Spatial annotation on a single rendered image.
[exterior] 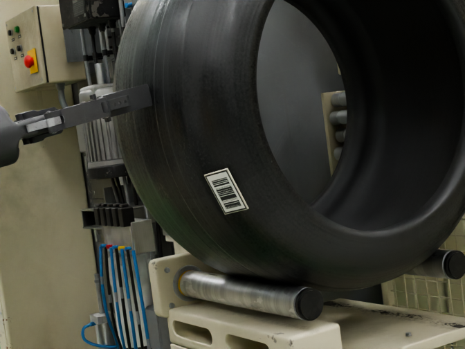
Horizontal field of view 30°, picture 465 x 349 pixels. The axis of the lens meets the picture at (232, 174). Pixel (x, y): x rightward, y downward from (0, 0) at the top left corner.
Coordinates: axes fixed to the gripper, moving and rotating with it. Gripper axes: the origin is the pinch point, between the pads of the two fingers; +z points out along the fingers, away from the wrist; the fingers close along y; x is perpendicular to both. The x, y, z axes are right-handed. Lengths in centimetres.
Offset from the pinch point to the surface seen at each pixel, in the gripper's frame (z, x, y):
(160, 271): 9.4, 29.0, 24.1
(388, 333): 31, 45, -3
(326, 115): 62, 15, 38
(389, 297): 58, 52, 28
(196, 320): 8.7, 36.4, 14.9
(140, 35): 7.2, -8.2, 4.8
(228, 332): 8.6, 36.9, 5.3
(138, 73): 4.7, -3.2, 3.4
